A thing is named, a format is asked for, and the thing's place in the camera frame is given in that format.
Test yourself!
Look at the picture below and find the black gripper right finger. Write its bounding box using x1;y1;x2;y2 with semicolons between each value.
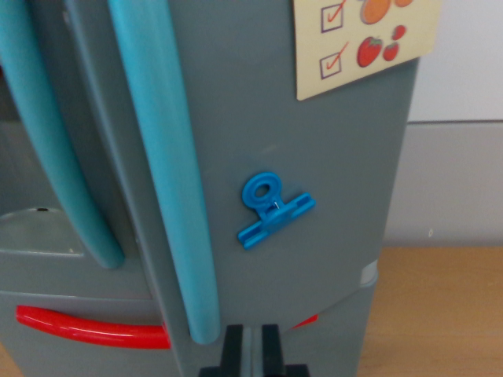
253;324;285;377

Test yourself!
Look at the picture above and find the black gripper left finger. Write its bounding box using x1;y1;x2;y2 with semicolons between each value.
218;324;253;377

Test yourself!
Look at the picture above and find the teal handle of clip door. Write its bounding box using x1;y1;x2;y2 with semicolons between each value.
107;0;220;344

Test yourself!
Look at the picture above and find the grey toy refrigerator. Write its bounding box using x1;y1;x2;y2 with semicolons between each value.
62;0;420;377

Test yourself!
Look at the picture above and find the gray fridge door with dispenser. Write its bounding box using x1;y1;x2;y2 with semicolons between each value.
0;0;155;302

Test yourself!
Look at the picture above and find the light gray hinge cap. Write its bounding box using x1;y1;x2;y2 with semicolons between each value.
360;260;380;287

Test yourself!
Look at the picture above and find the blue clip without card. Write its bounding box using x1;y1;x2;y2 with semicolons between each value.
236;169;318;252

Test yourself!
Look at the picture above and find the gray freezer drawer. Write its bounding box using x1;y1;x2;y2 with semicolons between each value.
0;290;380;377

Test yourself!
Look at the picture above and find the cream grocery checklist card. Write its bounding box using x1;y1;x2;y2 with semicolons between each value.
292;0;442;102

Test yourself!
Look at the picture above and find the red drawer handle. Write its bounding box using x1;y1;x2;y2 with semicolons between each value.
15;305;319;350

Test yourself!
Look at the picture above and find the teal handle of dispenser door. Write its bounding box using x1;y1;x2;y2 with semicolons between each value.
0;0;127;270

